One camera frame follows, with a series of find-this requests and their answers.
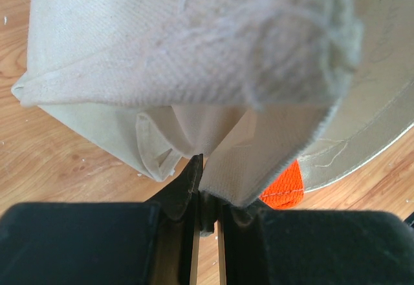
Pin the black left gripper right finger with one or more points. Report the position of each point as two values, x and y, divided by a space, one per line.
259 245

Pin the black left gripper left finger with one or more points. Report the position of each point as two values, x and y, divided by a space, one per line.
151 242

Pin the white canvas tote bag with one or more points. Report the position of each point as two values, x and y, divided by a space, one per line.
252 85

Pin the orange bag handle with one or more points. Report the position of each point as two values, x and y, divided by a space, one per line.
287 190

